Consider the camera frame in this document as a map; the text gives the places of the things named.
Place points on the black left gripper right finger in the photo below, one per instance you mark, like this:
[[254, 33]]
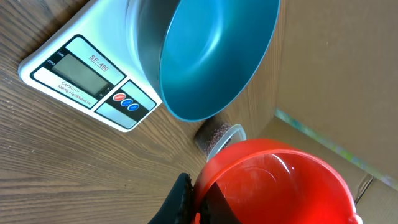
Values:
[[215, 208]]

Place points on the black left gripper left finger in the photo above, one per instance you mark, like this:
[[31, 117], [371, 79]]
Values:
[[178, 205]]

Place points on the red scoop with blue handle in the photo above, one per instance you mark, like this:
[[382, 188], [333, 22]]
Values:
[[269, 181]]

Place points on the blue metal bowl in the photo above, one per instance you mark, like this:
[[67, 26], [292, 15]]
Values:
[[199, 55]]

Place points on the white digital kitchen scale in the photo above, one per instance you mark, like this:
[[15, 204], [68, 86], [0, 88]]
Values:
[[92, 65]]

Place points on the clear plastic bean container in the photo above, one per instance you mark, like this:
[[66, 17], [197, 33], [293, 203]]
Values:
[[235, 134]]

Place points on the red beans in container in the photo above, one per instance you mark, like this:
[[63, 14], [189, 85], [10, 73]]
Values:
[[209, 134]]

